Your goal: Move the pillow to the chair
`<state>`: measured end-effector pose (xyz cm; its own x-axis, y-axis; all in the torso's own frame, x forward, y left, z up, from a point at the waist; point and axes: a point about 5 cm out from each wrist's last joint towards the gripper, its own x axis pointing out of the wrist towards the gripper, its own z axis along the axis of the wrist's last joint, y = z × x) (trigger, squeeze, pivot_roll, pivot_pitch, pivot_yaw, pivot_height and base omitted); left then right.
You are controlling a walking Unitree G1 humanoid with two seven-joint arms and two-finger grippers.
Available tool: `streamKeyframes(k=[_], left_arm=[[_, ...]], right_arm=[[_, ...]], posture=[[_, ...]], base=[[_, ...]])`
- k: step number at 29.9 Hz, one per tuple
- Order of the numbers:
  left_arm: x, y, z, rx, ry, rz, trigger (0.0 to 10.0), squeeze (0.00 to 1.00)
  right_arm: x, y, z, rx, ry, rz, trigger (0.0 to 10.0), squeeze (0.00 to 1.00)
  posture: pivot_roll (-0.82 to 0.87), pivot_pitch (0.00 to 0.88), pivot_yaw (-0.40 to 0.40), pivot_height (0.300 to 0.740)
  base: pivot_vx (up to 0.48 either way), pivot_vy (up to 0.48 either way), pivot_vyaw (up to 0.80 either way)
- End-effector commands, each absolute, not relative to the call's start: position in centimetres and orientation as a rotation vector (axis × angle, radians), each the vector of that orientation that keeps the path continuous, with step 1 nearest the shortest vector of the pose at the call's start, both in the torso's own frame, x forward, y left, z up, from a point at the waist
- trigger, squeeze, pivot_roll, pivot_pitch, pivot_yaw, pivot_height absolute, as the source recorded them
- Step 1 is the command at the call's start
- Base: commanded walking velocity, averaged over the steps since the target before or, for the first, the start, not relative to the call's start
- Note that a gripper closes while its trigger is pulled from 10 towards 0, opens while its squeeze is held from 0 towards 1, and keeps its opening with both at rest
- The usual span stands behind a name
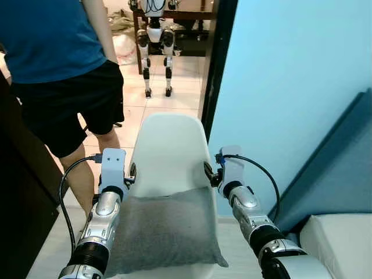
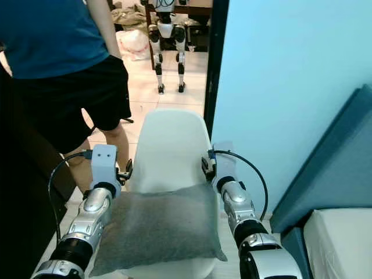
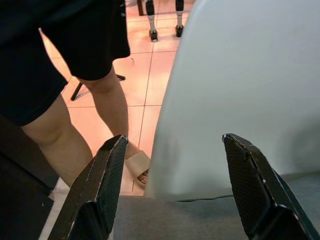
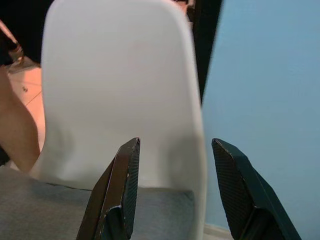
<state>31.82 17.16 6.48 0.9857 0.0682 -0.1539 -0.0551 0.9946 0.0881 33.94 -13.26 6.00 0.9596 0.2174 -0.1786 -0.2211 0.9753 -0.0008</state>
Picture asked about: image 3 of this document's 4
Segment beige slide sandal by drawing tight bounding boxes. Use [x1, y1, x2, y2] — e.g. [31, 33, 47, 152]
[123, 143, 151, 193]

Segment thin black floor cable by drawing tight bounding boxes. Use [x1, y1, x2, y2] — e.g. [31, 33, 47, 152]
[176, 194, 235, 203]

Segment black metal floor stand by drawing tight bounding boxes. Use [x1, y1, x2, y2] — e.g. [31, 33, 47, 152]
[70, 73, 127, 102]

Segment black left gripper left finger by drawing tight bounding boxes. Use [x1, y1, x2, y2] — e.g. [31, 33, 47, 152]
[47, 134, 129, 240]

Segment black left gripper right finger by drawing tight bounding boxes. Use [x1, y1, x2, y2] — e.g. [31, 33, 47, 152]
[221, 133, 320, 240]

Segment black furniture panel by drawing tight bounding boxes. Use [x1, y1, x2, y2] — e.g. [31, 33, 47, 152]
[0, 113, 60, 240]

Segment large white rounded object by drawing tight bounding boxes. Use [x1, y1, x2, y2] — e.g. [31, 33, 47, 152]
[145, 0, 320, 203]

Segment grey floor mat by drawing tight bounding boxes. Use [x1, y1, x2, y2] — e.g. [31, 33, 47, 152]
[112, 172, 320, 240]

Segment person's black shorts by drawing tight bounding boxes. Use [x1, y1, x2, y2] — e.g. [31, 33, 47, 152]
[0, 0, 131, 127]

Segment person's bare leg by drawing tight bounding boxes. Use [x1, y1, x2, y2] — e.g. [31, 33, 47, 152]
[83, 65, 150, 186]
[21, 93, 94, 188]

